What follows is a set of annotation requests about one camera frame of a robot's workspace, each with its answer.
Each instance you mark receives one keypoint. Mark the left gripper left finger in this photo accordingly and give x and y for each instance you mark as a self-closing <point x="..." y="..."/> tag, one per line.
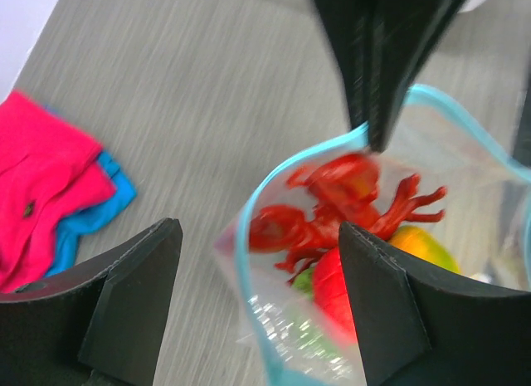
<point x="99" y="323"/>

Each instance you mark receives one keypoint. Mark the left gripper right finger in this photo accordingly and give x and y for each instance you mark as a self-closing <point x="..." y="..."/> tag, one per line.
<point x="418" y="324"/>

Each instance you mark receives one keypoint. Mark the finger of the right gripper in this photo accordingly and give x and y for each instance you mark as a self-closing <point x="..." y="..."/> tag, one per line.
<point x="403" y="33"/>
<point x="346" y="24"/>

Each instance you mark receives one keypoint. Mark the yellow orange toy mango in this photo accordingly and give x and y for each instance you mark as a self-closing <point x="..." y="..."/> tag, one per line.
<point x="421" y="244"/>

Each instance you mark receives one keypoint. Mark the red toy apple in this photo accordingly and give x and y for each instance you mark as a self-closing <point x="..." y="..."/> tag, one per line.
<point x="330" y="292"/>

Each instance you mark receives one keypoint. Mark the green toy lime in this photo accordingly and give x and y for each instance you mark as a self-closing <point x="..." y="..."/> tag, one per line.
<point x="316" y="334"/>

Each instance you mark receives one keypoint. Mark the clear zip top bag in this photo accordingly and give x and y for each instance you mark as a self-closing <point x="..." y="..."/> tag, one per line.
<point x="486" y="226"/>

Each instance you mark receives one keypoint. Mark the red toy lobster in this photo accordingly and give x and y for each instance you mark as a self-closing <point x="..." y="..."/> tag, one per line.
<point x="344" y="190"/>

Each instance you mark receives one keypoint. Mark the blue folded cloth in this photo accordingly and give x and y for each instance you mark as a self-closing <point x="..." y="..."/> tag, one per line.
<point x="95" y="211"/>

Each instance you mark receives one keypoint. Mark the red folded cloth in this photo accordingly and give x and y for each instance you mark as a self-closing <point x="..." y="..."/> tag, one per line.
<point x="24" y="156"/>

